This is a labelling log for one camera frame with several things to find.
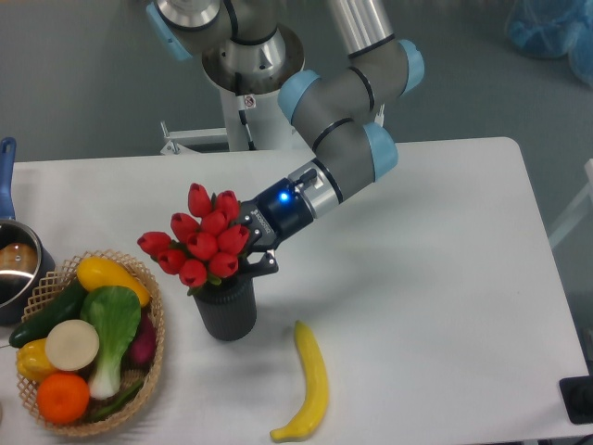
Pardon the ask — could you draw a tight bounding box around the dark grey ribbed vase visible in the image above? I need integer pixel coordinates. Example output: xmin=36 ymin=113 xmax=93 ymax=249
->
xmin=194 ymin=278 xmax=257 ymax=341

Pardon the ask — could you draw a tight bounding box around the white frame at right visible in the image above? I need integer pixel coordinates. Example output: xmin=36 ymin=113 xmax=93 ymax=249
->
xmin=548 ymin=159 xmax=592 ymax=250

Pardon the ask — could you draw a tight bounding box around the orange fruit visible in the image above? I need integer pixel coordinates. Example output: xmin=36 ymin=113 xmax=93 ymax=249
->
xmin=36 ymin=373 xmax=90 ymax=425

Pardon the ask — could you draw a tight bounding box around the green bok choy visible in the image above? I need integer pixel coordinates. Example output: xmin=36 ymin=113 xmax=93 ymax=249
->
xmin=81 ymin=286 xmax=141 ymax=400

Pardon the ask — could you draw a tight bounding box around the green chili pepper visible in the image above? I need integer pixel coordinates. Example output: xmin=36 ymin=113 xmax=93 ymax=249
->
xmin=87 ymin=380 xmax=144 ymax=423

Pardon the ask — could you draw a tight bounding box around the purple sweet potato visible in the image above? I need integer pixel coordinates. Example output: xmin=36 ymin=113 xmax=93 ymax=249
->
xmin=128 ymin=312 xmax=157 ymax=366

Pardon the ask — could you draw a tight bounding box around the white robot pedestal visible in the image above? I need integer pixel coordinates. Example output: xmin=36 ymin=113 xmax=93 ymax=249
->
xmin=161 ymin=24 xmax=306 ymax=155

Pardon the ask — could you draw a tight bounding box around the yellow banana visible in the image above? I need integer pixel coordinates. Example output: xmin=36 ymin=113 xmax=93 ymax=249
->
xmin=270 ymin=321 xmax=330 ymax=443

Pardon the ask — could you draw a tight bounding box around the woven wicker basket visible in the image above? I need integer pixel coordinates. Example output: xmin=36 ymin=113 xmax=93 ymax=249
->
xmin=17 ymin=250 xmax=165 ymax=438

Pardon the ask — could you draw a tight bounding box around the black device at edge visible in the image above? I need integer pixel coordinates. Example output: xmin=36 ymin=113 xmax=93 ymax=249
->
xmin=559 ymin=375 xmax=592 ymax=425

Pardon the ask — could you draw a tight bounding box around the green cucumber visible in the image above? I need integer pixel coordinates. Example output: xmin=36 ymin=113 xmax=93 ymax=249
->
xmin=8 ymin=279 xmax=88 ymax=349

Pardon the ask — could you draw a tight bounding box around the yellow squash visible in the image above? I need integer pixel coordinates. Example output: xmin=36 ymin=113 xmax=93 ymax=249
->
xmin=76 ymin=257 xmax=151 ymax=308

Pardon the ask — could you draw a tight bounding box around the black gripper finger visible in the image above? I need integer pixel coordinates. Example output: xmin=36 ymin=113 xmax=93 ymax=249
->
xmin=238 ymin=249 xmax=279 ymax=274

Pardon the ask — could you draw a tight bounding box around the yellow bell pepper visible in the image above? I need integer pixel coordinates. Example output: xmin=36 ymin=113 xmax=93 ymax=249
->
xmin=17 ymin=338 xmax=57 ymax=383

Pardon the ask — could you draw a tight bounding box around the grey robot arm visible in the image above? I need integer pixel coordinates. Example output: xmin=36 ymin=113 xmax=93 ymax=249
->
xmin=146 ymin=1 xmax=424 ymax=276

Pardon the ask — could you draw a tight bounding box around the blue plastic bag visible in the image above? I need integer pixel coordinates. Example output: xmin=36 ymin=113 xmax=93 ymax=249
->
xmin=505 ymin=1 xmax=592 ymax=86

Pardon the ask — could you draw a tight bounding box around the blue saucepan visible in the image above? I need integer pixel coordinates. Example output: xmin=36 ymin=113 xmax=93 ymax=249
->
xmin=1 ymin=137 xmax=55 ymax=326

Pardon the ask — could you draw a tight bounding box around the red tulip bouquet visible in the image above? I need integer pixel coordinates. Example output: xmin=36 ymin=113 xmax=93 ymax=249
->
xmin=137 ymin=183 xmax=250 ymax=296

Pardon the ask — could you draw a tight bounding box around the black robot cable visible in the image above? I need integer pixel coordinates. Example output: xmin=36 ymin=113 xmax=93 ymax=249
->
xmin=233 ymin=71 xmax=257 ymax=152

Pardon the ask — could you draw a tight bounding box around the white round radish slice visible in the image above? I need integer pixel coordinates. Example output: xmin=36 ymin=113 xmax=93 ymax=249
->
xmin=44 ymin=319 xmax=99 ymax=372

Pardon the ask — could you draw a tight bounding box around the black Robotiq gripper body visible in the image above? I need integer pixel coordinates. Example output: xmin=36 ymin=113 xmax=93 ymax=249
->
xmin=238 ymin=178 xmax=313 ymax=253

